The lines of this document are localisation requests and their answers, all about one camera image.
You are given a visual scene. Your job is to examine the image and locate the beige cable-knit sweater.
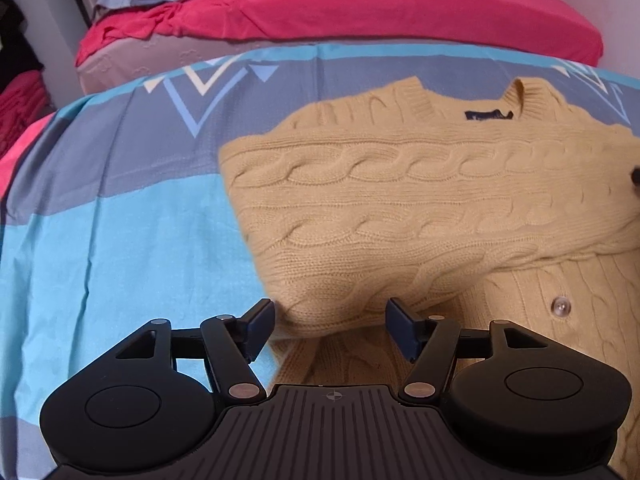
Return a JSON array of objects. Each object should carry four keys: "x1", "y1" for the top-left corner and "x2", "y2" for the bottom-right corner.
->
[{"x1": 218, "y1": 75, "x2": 640, "y2": 479}]

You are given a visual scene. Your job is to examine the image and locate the red clothes pile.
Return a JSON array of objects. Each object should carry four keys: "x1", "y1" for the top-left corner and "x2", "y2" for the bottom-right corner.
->
[{"x1": 0, "y1": 70, "x2": 50, "y2": 156}]

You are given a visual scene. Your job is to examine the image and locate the blue grey patterned bedspread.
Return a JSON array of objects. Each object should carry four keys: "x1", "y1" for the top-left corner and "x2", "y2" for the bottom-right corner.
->
[{"x1": 1, "y1": 42, "x2": 639, "y2": 479}]

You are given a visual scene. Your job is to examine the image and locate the pink red bed sheet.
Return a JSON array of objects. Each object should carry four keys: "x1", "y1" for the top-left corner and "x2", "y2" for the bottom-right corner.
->
[{"x1": 1, "y1": 0, "x2": 604, "y2": 223}]

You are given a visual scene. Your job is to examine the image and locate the mauve quilted mattress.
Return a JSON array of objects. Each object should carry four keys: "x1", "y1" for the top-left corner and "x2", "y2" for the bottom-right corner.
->
[{"x1": 75, "y1": 31, "x2": 321, "y2": 96}]

